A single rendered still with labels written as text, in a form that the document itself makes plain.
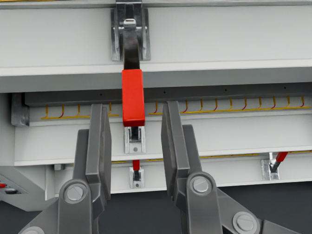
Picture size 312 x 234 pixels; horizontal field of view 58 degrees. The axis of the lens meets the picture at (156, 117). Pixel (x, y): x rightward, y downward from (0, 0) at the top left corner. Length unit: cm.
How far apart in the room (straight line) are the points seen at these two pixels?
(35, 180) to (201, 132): 27
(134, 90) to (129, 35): 5
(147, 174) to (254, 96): 27
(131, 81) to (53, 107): 25
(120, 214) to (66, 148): 34
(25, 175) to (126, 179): 20
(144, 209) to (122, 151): 33
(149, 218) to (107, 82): 50
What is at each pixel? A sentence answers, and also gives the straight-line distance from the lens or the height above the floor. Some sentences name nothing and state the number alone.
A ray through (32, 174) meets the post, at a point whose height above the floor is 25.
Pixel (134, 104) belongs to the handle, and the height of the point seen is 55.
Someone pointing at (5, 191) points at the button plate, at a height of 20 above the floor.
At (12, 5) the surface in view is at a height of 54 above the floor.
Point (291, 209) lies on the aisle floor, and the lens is 78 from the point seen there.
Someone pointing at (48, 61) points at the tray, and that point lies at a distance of 22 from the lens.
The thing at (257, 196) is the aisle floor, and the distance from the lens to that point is 75.
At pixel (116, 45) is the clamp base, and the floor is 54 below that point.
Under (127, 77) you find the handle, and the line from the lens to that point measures 17.
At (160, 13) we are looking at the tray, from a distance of 23.
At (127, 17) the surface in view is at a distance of 19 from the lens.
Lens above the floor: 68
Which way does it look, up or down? 62 degrees down
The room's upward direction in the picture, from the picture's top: 6 degrees clockwise
